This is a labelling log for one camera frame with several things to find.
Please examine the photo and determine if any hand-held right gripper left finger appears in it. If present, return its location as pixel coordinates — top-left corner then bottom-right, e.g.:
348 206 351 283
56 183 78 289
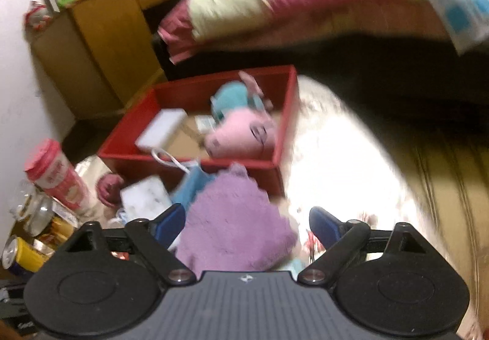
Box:
55 203 196 285

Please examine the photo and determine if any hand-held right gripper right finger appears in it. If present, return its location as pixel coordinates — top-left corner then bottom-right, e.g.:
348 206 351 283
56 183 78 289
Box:
298 206 432 285

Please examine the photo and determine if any purple fluffy cloth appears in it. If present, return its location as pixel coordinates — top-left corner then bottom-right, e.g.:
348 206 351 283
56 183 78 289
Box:
176 163 299 272

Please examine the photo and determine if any red storage box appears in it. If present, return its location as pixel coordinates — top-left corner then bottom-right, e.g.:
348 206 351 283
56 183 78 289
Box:
97 65 299 198

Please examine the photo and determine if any white patterned box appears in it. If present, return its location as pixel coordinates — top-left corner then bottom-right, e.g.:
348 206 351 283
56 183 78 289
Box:
120 176 172 220

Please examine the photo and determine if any blue cloth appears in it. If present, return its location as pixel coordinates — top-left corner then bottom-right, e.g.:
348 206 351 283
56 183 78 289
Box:
170 166 215 211

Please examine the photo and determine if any pink knitted hat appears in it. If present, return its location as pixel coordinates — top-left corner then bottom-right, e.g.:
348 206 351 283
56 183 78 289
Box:
95 174 125 207

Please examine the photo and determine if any white bubble wrap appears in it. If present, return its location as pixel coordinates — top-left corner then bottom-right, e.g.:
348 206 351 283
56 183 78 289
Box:
275 74 402 268

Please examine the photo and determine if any white rectangular box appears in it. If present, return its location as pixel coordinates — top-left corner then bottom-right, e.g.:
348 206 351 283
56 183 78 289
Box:
135 109 187 151

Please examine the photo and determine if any pink pig plush toy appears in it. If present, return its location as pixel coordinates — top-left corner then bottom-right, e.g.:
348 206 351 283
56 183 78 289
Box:
204 72 276 159

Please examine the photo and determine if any gold foil packet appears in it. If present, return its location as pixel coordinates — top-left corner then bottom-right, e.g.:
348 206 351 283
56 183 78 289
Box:
38 216 81 249

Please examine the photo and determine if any pink lidded tub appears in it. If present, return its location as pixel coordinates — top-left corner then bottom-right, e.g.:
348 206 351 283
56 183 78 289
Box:
24 139 92 213

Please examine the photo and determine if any clear glass jar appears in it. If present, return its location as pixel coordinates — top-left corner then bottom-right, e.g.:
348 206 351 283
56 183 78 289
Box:
8 179 54 237

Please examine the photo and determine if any yellow drink can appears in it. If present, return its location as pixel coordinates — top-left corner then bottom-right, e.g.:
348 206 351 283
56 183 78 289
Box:
2 236 50 275

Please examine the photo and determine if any dark bed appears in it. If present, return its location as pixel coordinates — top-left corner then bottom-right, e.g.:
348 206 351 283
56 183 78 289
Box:
153 30 489 123

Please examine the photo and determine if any maroon blanket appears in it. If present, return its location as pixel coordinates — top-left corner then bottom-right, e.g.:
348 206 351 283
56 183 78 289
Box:
158 4 199 65

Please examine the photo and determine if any wooden desk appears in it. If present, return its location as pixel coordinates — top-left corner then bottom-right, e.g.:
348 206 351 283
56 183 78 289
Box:
31 0 218 121

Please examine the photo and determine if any red doll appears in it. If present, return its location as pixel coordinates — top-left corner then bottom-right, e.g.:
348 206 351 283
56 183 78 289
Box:
24 2 54 33

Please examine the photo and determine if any white cable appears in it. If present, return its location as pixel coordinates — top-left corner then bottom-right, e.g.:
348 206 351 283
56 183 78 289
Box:
151 148 201 174

